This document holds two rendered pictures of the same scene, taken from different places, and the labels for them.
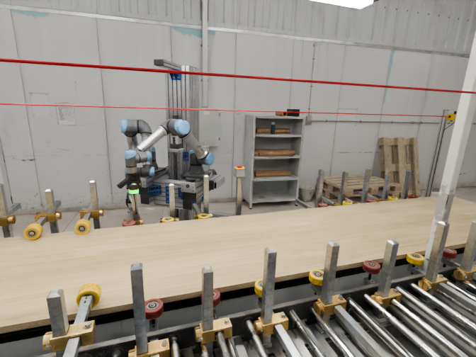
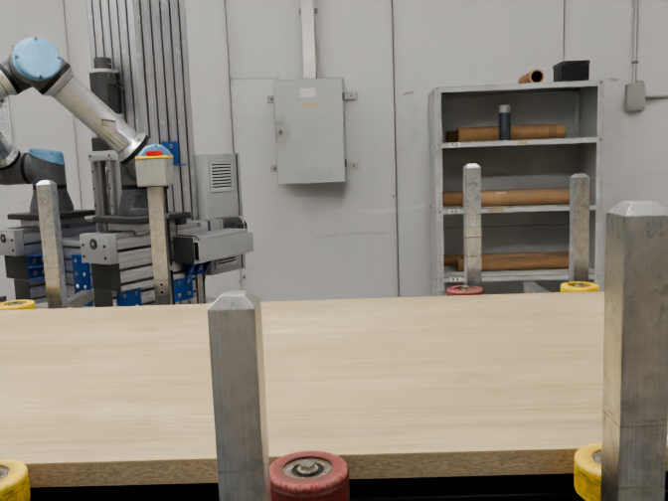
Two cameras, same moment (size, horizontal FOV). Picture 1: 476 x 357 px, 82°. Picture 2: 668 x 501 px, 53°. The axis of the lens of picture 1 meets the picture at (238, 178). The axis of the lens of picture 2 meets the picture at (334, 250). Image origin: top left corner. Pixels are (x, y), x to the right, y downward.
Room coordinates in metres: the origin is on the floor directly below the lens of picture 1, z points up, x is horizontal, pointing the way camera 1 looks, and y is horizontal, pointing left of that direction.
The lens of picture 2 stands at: (0.66, -0.94, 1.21)
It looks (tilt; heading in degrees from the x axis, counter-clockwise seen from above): 8 degrees down; 20
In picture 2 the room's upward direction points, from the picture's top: 2 degrees counter-clockwise
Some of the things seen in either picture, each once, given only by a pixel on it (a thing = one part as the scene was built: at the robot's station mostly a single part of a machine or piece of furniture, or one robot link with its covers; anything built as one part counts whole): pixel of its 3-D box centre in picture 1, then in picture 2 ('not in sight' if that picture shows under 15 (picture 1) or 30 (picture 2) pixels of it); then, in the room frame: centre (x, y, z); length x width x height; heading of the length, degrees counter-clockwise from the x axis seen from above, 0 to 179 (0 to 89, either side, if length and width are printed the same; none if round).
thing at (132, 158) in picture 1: (131, 159); not in sight; (1.88, 0.76, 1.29); 0.09 x 0.08 x 0.11; 141
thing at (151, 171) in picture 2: (239, 172); (155, 172); (2.02, -0.01, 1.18); 0.07 x 0.07 x 0.08; 19
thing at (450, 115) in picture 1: (438, 162); not in sight; (2.64, -1.96, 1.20); 0.15 x 0.12 x 1.00; 109
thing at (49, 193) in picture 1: (54, 224); not in sight; (1.62, 1.18, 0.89); 0.04 x 0.04 x 0.48; 19
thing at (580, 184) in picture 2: (342, 197); (579, 275); (2.34, -0.95, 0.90); 0.04 x 0.04 x 0.48; 19
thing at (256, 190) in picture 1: (272, 161); (511, 224); (4.67, -0.59, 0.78); 0.90 x 0.45 x 1.55; 106
